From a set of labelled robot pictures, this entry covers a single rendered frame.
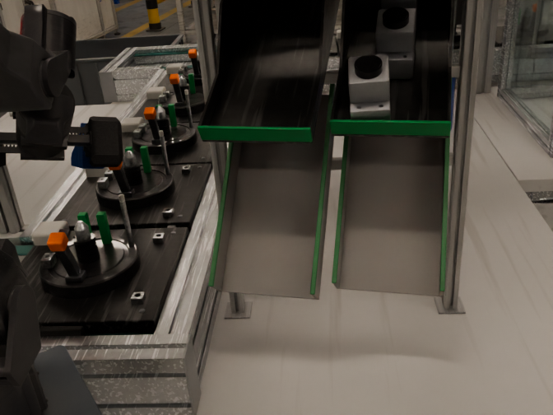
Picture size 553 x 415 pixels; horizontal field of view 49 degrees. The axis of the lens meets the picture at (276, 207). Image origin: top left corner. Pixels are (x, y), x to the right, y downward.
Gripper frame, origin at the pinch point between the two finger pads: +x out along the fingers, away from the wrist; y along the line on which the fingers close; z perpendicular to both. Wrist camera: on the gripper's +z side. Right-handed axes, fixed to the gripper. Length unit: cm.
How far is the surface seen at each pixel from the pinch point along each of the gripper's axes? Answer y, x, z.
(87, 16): -76, 553, 341
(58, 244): -2.0, 0.6, -11.7
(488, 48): -123, 44, 48
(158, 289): -14.8, 3.8, -17.9
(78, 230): -5.0, 7.5, -8.6
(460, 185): -53, -15, -8
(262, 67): -25.9, -13.7, 7.5
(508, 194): -89, 13, -3
